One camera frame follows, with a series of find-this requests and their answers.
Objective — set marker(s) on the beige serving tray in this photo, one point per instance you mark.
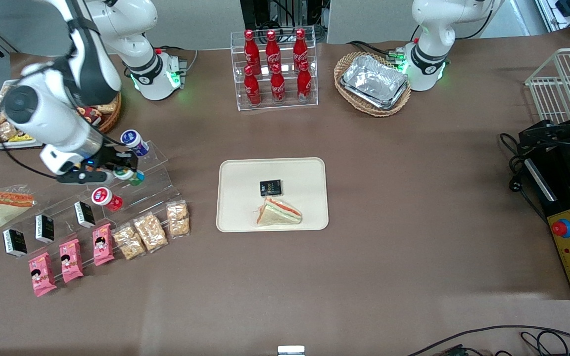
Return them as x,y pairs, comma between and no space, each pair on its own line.
305,198

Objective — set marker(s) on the clear acrylic bottle rack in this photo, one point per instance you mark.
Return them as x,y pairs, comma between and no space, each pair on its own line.
287,106

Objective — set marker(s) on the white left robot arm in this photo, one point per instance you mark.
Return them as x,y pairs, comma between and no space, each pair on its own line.
433,29

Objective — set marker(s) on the small black snack box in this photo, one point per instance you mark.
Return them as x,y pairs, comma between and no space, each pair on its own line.
270,188
15,243
84,214
44,228

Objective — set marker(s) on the pink snack pack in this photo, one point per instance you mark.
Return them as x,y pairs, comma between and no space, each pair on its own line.
42,274
102,244
71,260

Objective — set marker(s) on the aluminium foil tray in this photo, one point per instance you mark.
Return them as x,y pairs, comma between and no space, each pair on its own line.
374,79

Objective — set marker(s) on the red cola bottle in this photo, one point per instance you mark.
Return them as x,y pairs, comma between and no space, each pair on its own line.
252,89
277,88
300,47
272,49
251,49
304,84

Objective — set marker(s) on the red cookie box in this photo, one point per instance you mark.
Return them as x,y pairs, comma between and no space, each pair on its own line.
89,116

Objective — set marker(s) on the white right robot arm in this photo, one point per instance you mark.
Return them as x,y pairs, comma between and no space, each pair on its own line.
67,113

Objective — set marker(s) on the red emergency stop button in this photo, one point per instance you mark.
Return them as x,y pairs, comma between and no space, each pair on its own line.
561,228

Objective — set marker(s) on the light wicker basket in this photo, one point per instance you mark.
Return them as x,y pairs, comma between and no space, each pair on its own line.
374,111

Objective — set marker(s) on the metal shelf frame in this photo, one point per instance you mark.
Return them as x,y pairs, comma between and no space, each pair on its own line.
569,15

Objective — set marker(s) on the white rectangular tray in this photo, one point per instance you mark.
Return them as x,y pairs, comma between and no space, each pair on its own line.
18,144

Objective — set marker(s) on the blue gum bottle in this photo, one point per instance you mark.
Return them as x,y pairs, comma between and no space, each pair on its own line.
131,139

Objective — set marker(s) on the red gum bottle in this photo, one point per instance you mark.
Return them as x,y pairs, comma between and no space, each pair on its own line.
103,197

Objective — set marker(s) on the yellow snack pack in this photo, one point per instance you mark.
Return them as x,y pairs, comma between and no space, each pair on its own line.
20,139

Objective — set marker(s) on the triangular wrapped sandwich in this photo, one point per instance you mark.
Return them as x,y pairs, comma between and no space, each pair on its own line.
0,210
277,213

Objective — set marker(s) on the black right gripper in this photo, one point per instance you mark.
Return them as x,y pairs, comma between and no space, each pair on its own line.
112,158

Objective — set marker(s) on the black equipment rack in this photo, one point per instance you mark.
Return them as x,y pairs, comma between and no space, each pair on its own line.
285,10

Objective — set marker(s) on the black yellow control box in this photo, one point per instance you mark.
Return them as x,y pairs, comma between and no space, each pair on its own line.
557,198

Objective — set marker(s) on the brown wicker basket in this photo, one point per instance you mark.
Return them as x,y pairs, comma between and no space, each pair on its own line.
112,121

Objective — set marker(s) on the green gum bottle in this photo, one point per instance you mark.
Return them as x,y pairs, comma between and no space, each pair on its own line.
138,179

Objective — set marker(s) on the clear acrylic stepped stand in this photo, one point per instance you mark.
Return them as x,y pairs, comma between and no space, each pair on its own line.
164,178

